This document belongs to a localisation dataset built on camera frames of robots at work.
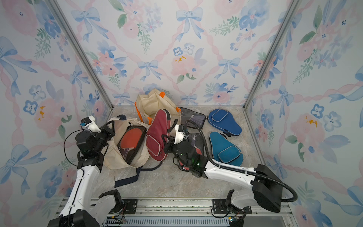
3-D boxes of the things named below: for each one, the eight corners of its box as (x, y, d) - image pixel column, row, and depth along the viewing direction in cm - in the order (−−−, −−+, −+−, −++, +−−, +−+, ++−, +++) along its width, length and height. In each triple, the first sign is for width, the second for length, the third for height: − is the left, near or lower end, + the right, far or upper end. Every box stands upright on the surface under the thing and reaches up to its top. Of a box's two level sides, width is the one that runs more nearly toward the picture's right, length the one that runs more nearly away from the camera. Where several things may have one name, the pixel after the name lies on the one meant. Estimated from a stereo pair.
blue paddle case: (222, 141, 101) (224, 138, 97) (204, 116, 116) (205, 112, 112) (243, 133, 106) (245, 129, 102) (223, 109, 120) (224, 106, 117)
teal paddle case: (213, 166, 90) (214, 163, 86) (209, 135, 104) (210, 131, 101) (243, 166, 90) (245, 163, 86) (234, 135, 104) (236, 131, 101)
